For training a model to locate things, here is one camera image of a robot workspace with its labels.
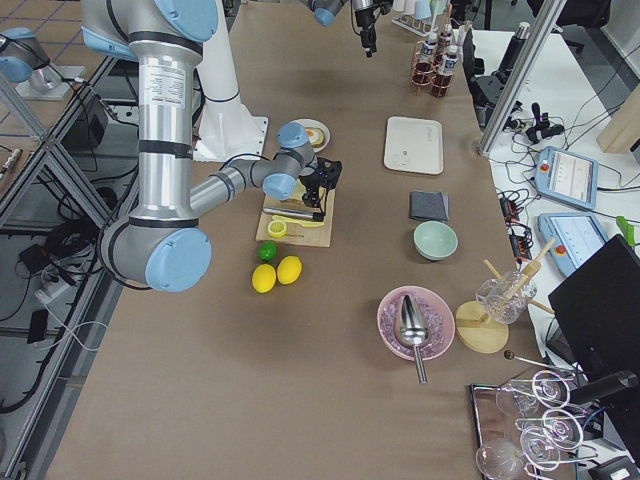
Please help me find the fried egg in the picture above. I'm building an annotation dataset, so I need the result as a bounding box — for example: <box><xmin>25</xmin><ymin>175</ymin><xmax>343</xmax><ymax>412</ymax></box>
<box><xmin>305</xmin><ymin>127</ymin><xmax>324</xmax><ymax>144</ymax></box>

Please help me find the bread slice on plate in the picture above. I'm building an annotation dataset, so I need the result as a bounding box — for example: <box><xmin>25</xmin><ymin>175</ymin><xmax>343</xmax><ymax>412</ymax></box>
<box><xmin>304</xmin><ymin>127</ymin><xmax>325</xmax><ymax>149</ymax></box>

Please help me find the steel muddler black tip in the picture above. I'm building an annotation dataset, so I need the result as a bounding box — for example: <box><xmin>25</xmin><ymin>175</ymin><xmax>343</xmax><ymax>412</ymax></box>
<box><xmin>262</xmin><ymin>207</ymin><xmax>325</xmax><ymax>222</ymax></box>

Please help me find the lemon half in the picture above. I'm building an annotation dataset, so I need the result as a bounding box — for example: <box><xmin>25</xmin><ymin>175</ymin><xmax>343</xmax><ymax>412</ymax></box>
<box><xmin>267</xmin><ymin>219</ymin><xmax>287</xmax><ymax>239</ymax></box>

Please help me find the aluminium frame post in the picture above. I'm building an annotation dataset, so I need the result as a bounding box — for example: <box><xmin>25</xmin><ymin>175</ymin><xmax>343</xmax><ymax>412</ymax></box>
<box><xmin>478</xmin><ymin>0</ymin><xmax>566</xmax><ymax>158</ymax></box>

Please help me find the bamboo cutting board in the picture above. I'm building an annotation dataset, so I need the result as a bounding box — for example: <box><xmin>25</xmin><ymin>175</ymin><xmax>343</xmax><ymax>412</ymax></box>
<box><xmin>255</xmin><ymin>188</ymin><xmax>336</xmax><ymax>247</ymax></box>

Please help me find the tea bottle upper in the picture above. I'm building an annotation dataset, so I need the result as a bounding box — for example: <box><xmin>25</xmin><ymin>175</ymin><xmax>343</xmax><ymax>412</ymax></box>
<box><xmin>437</xmin><ymin>24</ymin><xmax>453</xmax><ymax>53</ymax></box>

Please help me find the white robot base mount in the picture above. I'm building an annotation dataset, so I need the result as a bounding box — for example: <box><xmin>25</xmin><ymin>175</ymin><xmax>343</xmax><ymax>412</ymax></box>
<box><xmin>193</xmin><ymin>1</ymin><xmax>268</xmax><ymax>162</ymax></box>

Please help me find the blue teach pendant far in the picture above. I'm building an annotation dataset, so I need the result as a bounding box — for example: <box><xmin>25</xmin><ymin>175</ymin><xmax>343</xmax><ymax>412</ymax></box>
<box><xmin>534</xmin><ymin>147</ymin><xmax>599</xmax><ymax>210</ymax></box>

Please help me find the steel ice scoop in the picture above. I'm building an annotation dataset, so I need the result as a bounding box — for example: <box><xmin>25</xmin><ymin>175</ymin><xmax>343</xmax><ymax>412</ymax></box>
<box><xmin>394</xmin><ymin>295</ymin><xmax>429</xmax><ymax>385</ymax></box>

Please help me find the white round plate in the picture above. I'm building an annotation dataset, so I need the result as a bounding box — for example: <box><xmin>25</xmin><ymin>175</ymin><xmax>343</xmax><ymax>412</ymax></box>
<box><xmin>294</xmin><ymin>118</ymin><xmax>331</xmax><ymax>153</ymax></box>

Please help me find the pink bowl with ice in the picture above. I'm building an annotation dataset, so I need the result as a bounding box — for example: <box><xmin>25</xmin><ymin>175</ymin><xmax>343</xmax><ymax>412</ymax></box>
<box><xmin>377</xmin><ymin>286</ymin><xmax>455</xmax><ymax>360</ymax></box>

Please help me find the white cup rack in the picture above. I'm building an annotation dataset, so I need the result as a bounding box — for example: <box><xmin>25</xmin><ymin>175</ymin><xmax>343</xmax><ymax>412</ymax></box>
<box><xmin>392</xmin><ymin>0</ymin><xmax>452</xmax><ymax>38</ymax></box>

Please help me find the black monitor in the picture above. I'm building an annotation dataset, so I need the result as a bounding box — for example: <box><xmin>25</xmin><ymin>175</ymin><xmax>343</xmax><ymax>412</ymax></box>
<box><xmin>548</xmin><ymin>234</ymin><xmax>639</xmax><ymax>379</ymax></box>

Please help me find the green lime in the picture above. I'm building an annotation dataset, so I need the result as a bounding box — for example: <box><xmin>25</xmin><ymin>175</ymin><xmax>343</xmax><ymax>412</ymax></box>
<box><xmin>258</xmin><ymin>241</ymin><xmax>278</xmax><ymax>262</ymax></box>

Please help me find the grey folded cloth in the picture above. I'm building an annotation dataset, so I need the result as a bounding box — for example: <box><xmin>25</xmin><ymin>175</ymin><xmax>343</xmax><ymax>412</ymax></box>
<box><xmin>409</xmin><ymin>190</ymin><xmax>449</xmax><ymax>221</ymax></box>

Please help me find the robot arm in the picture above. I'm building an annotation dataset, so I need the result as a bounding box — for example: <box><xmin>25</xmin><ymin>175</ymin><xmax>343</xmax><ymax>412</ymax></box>
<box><xmin>302</xmin><ymin>0</ymin><xmax>393</xmax><ymax>58</ymax></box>
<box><xmin>81</xmin><ymin>1</ymin><xmax>318</xmax><ymax>292</ymax></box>

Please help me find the yellow plastic knife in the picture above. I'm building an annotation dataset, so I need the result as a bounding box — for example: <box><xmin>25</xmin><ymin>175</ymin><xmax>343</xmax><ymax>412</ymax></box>
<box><xmin>271</xmin><ymin>215</ymin><xmax>325</xmax><ymax>228</ymax></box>

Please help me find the blue teach pendant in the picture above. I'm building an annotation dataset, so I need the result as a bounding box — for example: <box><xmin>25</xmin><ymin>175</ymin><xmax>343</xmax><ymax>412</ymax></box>
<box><xmin>534</xmin><ymin>147</ymin><xmax>599</xmax><ymax>210</ymax></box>
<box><xmin>537</xmin><ymin>213</ymin><xmax>610</xmax><ymax>277</ymax></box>

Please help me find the yellow lemon lower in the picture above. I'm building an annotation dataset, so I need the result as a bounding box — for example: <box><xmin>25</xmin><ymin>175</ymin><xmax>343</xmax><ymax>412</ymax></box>
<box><xmin>251</xmin><ymin>263</ymin><xmax>277</xmax><ymax>294</ymax></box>

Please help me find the wooden mug tree stand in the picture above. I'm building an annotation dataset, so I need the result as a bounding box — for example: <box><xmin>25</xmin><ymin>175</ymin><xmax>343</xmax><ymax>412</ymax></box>
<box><xmin>455</xmin><ymin>239</ymin><xmax>554</xmax><ymax>354</ymax></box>

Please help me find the copper wire bottle rack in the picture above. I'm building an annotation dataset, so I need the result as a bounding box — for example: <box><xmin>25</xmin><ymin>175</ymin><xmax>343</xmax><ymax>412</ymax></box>
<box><xmin>410</xmin><ymin>37</ymin><xmax>445</xmax><ymax>96</ymax></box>

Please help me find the black camera mount wrist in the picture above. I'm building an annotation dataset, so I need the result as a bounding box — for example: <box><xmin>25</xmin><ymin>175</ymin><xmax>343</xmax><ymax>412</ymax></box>
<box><xmin>315</xmin><ymin>157</ymin><xmax>343</xmax><ymax>191</ymax></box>

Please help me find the tea bottle lower left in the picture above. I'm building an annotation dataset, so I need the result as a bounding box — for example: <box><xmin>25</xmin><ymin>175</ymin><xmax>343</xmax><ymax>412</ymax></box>
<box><xmin>415</xmin><ymin>32</ymin><xmax>438</xmax><ymax>74</ymax></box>

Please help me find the tea bottle lower right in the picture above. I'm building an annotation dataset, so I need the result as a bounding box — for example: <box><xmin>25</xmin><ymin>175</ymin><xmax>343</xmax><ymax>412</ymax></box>
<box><xmin>431</xmin><ymin>45</ymin><xmax>458</xmax><ymax>98</ymax></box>

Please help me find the glass mug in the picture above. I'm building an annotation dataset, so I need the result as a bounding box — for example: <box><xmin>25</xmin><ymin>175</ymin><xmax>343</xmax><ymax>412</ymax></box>
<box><xmin>475</xmin><ymin>271</ymin><xmax>537</xmax><ymax>325</ymax></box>

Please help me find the blue teach pendant near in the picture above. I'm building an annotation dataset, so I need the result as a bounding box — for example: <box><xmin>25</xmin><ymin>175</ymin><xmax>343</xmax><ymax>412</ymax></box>
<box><xmin>537</xmin><ymin>213</ymin><xmax>610</xmax><ymax>277</ymax></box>

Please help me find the mint green bowl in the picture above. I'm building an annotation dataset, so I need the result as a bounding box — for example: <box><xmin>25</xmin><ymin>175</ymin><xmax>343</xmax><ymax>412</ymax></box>
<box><xmin>413</xmin><ymin>221</ymin><xmax>458</xmax><ymax>261</ymax></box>

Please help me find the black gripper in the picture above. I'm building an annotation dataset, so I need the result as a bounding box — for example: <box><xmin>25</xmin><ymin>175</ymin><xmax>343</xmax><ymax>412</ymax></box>
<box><xmin>351</xmin><ymin>0</ymin><xmax>391</xmax><ymax>58</ymax></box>
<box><xmin>299</xmin><ymin>167</ymin><xmax>325</xmax><ymax>207</ymax></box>

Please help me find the cream rabbit tray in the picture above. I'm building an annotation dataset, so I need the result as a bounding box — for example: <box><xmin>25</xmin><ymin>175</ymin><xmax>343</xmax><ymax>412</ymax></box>
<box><xmin>383</xmin><ymin>116</ymin><xmax>444</xmax><ymax>175</ymax></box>

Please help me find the tea bottle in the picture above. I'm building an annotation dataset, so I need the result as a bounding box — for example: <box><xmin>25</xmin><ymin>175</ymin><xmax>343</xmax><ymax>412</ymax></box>
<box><xmin>415</xmin><ymin>32</ymin><xmax>438</xmax><ymax>74</ymax></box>
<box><xmin>431</xmin><ymin>45</ymin><xmax>458</xmax><ymax>98</ymax></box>
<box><xmin>437</xmin><ymin>24</ymin><xmax>453</xmax><ymax>53</ymax></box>

